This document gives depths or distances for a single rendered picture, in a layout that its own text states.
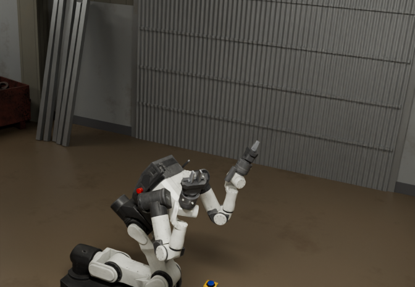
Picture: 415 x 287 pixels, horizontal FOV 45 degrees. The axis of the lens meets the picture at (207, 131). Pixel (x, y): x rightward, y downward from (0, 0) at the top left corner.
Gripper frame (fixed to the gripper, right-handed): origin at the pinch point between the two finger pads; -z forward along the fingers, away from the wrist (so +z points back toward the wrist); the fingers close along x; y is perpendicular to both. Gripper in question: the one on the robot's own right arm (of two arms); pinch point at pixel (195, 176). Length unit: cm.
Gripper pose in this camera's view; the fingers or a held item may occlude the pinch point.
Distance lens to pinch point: 231.7
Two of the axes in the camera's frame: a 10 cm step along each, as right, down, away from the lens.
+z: -2.4, 7.6, 6.0
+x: 9.0, -0.6, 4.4
